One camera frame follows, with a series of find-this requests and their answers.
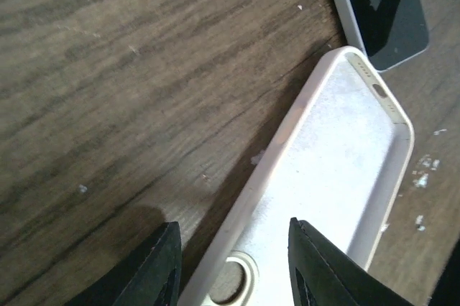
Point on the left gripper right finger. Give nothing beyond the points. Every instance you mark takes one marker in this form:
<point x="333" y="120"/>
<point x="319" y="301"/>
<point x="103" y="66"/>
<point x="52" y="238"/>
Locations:
<point x="321" y="274"/>

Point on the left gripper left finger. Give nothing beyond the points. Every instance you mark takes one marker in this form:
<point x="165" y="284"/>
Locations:
<point x="149" y="275"/>

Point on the black phone silver edge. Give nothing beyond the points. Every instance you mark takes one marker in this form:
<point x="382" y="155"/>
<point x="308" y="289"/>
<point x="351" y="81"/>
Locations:
<point x="388" y="32"/>

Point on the beige phone case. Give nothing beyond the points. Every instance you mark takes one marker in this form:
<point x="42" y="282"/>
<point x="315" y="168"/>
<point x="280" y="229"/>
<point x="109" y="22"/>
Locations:
<point x="336" y="161"/>

